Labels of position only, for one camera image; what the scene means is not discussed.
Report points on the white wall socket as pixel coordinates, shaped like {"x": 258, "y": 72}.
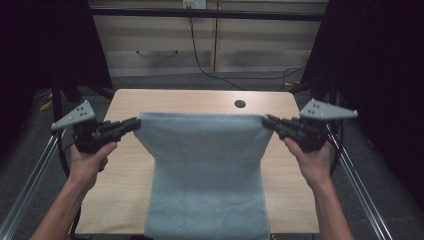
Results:
{"x": 194, "y": 3}

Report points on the dark curtain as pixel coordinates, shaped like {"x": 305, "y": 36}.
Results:
{"x": 40, "y": 50}
{"x": 383, "y": 66}

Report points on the black horizontal bar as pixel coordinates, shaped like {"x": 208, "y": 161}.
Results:
{"x": 150, "y": 13}

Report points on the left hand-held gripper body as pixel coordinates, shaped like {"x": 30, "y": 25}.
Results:
{"x": 85, "y": 136}

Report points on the metal floor rail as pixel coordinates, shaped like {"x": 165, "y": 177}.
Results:
{"x": 360, "y": 193}
{"x": 23, "y": 196}

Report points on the yellow floor tape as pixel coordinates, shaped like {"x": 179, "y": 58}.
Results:
{"x": 45, "y": 105}

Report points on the white cabinet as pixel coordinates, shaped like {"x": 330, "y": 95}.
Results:
{"x": 156, "y": 36}

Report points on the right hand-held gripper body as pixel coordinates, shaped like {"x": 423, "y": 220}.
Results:
{"x": 311, "y": 135}

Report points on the person's right hand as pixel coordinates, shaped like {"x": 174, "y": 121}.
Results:
{"x": 316, "y": 166}

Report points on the light blue towel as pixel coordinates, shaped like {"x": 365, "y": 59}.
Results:
{"x": 206, "y": 166}

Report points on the black stand post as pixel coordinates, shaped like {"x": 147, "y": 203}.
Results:
{"x": 57, "y": 100}

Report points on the person's left hand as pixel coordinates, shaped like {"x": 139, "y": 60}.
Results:
{"x": 86, "y": 168}

